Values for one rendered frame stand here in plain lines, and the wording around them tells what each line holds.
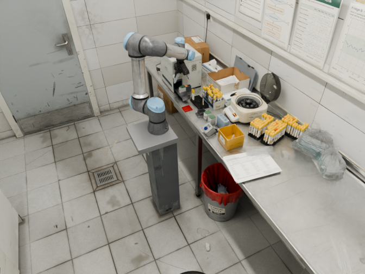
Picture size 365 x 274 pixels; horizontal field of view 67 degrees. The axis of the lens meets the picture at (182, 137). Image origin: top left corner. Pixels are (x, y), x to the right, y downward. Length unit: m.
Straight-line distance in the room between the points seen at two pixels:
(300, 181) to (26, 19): 2.83
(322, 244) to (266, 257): 0.94
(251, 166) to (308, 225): 0.46
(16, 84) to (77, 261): 2.01
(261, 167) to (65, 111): 2.64
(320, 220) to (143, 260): 1.38
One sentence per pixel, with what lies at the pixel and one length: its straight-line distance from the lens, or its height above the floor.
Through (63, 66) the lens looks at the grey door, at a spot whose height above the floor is 0.76.
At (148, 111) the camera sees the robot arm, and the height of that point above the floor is 1.09.
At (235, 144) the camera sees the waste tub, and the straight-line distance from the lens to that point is 1.89.
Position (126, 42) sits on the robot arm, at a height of 1.52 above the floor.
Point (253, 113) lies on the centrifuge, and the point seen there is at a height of 0.96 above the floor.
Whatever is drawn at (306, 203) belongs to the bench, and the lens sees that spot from 1.72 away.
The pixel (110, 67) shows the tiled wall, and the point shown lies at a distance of 3.63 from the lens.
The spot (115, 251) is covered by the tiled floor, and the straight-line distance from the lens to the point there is 2.51.
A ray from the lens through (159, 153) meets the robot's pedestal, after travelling 2.02.
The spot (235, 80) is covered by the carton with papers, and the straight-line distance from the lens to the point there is 2.54.
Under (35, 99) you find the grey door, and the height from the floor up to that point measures 0.44.
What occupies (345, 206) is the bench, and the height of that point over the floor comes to 0.87.
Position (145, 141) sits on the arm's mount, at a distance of 1.91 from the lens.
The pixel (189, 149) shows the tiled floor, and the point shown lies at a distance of 3.15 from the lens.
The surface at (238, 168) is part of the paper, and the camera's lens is 1.77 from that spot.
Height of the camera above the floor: 2.18
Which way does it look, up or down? 41 degrees down
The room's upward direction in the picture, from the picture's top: 2 degrees counter-clockwise
